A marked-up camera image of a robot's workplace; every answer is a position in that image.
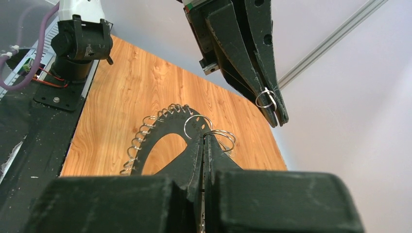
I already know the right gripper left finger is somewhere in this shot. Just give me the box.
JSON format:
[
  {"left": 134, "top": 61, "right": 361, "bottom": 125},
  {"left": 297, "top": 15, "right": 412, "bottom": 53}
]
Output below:
[{"left": 24, "top": 134, "right": 204, "bottom": 233}]

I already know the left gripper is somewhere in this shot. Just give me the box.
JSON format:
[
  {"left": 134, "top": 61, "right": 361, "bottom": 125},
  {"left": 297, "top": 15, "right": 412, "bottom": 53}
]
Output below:
[{"left": 179, "top": 0, "right": 289, "bottom": 126}]

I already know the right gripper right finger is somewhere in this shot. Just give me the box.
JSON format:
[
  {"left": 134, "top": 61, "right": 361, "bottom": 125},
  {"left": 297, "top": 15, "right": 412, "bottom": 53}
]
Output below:
[{"left": 203, "top": 134, "right": 365, "bottom": 233}]

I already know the small silver keyring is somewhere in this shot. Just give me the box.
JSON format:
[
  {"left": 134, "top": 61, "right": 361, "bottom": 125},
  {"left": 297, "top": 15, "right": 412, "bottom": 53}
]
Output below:
[{"left": 255, "top": 87, "right": 277, "bottom": 110}]

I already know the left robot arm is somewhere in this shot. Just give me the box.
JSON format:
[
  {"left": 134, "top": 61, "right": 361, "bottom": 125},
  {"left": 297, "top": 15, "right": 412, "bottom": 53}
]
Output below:
[{"left": 51, "top": 0, "right": 289, "bottom": 127}]

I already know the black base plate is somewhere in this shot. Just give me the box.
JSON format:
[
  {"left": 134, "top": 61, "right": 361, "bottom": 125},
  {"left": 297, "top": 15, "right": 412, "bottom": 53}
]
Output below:
[{"left": 0, "top": 76, "right": 93, "bottom": 233}]

